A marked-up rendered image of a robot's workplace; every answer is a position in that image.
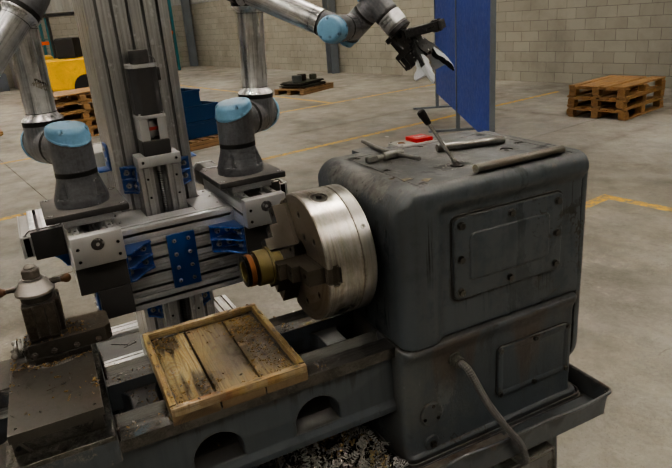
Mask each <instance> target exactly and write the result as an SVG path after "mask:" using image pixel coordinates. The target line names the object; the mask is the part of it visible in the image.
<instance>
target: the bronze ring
mask: <svg viewBox="0 0 672 468"><path fill-rule="evenodd" d="M282 259H284V258H283V256H282V254H281V252H280V251H279V250H274V251H270V250H269V248H268V247H266V246H263V247H262V248H261V249H259V250H255V251H251V252H250V255H249V254H246V255H243V256H240V258H239V268H240V273H241V276H242V279H243V282H244V284H245V285H246V286H247V287H253V286H256V285H258V286H263V285H267V284H271V285H274V284H276V282H277V270H276V265H275V261H278V260H282Z"/></svg>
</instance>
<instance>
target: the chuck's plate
mask: <svg viewBox="0 0 672 468"><path fill-rule="evenodd" d="M324 187H328V188H330V189H331V190H333V191H334V192H335V193H336V194H337V195H338V196H339V197H340V198H341V200H342V201H343V203H344V204H345V206H346V207H347V209H348V211H349V213H350V215H351V217H352V220H353V222H354V224H355V227H356V230H357V233H358V236H359V240H360V243H361V248H362V253H363V259H364V267H365V286H364V293H363V297H362V300H361V302H360V304H359V305H358V307H357V308H356V309H358V308H361V307H364V306H367V305H368V304H369V303H370V302H371V300H372V299H373V297H374V294H375V291H376V287H377V280H378V263H377V254H376V248H375V244H374V239H373V236H372V232H371V229H370V226H369V223H368V221H367V218H366V216H365V214H364V212H363V210H362V208H361V206H360V205H359V203H358V201H357V200H356V199H355V197H354V196H353V195H352V194H351V193H350V192H349V191H348V190H347V189H346V188H345V187H343V186H341V185H339V184H331V185H326V186H324Z"/></svg>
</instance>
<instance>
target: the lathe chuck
mask: <svg viewBox="0 0 672 468"><path fill-rule="evenodd" d="M316 194H321V195H324V196H325V197H326V199H325V200H323V201H316V200H314V199H312V196H314V195H316ZM285 196H286V199H287V203H288V206H289V209H290V213H291V216H292V219H293V223H294V226H295V229H296V233H297V236H298V238H299V239H300V240H301V241H302V243H303V244H298V245H296V246H295V247H292V248H288V249H283V250H280V252H281V254H282V256H283V258H284V259H286V258H290V257H294V256H298V255H302V254H307V255H308V256H309V257H311V258H312V259H313V260H315V261H316V262H317V263H319V264H320V265H321V266H323V267H324V268H325V269H327V270H332V269H333V266H336V265H337V267H339V271H340V282H339V283H338V284H339V285H337V286H334V285H333V284H332V285H328V284H327V283H324V284H321V285H317V286H314V287H310V288H309V287H308V286H306V285H305V284H304V283H303V282H302V281H301V283H300V289H299V295H298V300H297V302H298V303H299V305H300V306H301V308H302V309H303V310H304V312H305V313H306V314H307V315H308V316H310V317H311V318H313V319H315V320H322V319H325V318H329V317H332V316H335V315H339V314H342V313H345V312H348V311H352V310H354V309H356V308H357V307H358V305H359V304H360V302H361V300H362V297H363V293H364V286H365V267H364V259H363V253H362V248H361V243H360V240H359V236H358V233H357V230H356V227H355V224H354V222H353V220H352V217H351V215H350V213H349V211H348V209H347V207H346V206H345V204H344V203H343V201H342V200H341V198H340V197H339V196H338V195H337V194H336V193H335V192H334V191H333V190H331V189H330V188H328V187H324V186H321V187H316V188H311V189H307V190H302V191H297V192H292V193H288V194H286V195H285ZM345 307H348V308H347V309H346V310H345V311H343V312H341V313H336V312H337V311H338V310H340V309H342V308H345Z"/></svg>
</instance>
